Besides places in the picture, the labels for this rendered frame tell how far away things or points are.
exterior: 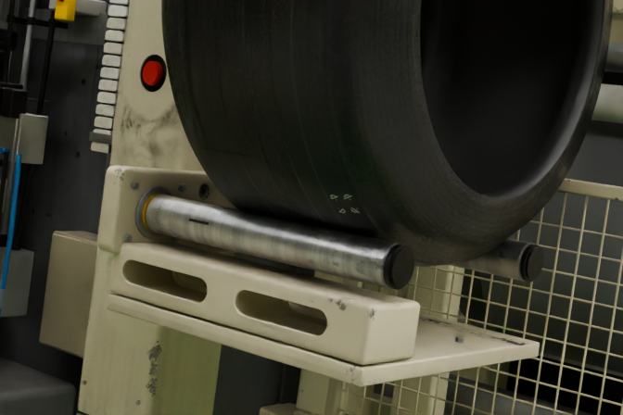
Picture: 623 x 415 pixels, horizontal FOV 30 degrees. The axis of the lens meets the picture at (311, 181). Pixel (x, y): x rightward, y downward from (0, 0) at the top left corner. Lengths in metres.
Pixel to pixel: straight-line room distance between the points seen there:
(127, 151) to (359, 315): 0.47
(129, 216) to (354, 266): 0.30
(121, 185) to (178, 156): 0.12
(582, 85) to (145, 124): 0.53
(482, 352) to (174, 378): 0.40
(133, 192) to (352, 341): 0.34
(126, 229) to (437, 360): 0.38
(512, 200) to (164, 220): 0.38
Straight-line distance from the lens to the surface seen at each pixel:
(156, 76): 1.43
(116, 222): 1.31
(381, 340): 1.13
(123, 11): 1.51
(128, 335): 1.46
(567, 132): 1.38
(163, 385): 1.46
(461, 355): 1.27
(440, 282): 1.85
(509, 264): 1.37
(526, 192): 1.30
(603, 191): 1.54
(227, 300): 1.21
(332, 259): 1.16
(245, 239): 1.23
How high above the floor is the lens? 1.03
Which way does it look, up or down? 3 degrees down
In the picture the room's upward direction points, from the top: 8 degrees clockwise
